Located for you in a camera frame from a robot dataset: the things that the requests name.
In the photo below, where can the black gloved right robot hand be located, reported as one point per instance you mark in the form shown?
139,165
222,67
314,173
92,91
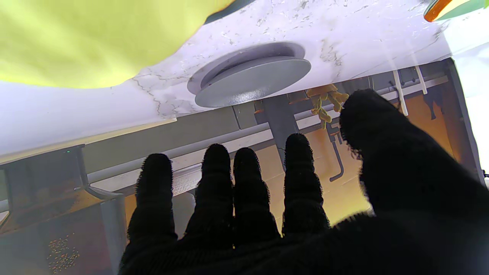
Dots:
401,210

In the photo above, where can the yellow toast bread slice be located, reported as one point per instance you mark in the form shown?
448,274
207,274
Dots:
95,38
435,9

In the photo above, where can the black kitchen faucet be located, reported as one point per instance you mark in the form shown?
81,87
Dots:
338,160

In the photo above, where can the long white stick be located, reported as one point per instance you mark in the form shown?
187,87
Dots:
399,91

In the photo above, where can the light green plate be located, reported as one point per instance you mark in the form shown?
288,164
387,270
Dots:
471,7

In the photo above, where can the short white stick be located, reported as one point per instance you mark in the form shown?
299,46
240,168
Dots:
420,80

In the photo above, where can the yellow plush toy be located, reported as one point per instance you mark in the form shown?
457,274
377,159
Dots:
324,101

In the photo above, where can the grey round plate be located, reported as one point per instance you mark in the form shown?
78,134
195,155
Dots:
252,80

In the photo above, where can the teal round plate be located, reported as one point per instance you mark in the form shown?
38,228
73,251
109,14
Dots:
233,7

